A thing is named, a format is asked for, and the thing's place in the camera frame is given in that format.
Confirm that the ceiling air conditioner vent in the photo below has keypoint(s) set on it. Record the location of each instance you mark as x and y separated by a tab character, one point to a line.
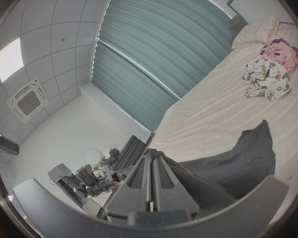
27	100

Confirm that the white printed pyjama top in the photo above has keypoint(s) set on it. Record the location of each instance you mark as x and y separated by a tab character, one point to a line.
273	83

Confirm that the bed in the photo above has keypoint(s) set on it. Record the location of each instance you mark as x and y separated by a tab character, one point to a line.
213	118

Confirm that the blue-green curtain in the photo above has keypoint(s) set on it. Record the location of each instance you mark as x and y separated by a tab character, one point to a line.
129	83
168	28

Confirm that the pink garment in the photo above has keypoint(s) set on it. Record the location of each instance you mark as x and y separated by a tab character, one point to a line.
285	56

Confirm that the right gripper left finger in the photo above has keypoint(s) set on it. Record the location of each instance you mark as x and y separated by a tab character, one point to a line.
124	199

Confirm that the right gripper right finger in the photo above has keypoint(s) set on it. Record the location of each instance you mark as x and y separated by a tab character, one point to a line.
178	202

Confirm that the ceiling light panel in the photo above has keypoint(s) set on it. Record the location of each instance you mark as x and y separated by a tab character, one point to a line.
10	59

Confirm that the black chest of drawers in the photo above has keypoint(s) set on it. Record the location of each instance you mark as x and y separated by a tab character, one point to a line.
131	152

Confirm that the grey bedside table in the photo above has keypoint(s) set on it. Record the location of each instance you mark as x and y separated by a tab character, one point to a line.
237	25

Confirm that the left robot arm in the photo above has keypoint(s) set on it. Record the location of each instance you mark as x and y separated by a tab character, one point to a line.
89	180

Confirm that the black T-shirt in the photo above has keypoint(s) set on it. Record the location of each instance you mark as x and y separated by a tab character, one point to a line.
226	167

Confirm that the cream pillow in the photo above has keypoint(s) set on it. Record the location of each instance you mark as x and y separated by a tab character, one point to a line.
258	32

